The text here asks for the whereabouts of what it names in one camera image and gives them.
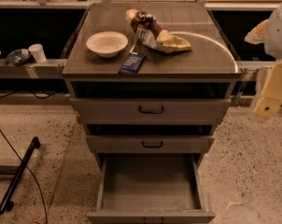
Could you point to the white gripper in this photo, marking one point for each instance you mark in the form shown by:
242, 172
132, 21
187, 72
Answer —
279, 36

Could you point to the blue rxbar blueberry bar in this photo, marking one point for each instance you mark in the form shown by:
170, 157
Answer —
132, 63

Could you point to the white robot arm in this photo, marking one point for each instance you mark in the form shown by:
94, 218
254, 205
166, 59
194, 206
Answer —
269, 32

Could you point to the grey drawer cabinet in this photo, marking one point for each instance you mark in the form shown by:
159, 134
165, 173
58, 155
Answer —
207, 71

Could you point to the bottom drawer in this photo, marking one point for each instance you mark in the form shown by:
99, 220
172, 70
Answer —
150, 189

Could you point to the drawer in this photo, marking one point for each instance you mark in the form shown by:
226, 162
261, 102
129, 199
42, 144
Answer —
150, 143
149, 111
150, 189

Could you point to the middle drawer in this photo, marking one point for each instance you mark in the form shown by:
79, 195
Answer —
150, 143

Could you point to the top drawer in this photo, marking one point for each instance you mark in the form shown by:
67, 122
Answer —
149, 111

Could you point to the white bowl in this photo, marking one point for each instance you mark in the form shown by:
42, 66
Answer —
107, 44

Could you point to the white paper cup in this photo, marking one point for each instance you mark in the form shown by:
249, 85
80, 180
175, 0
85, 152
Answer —
38, 53

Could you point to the small dark dish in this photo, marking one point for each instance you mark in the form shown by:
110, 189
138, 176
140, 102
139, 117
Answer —
19, 57

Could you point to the black metal bar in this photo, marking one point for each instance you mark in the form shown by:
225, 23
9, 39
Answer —
6, 204

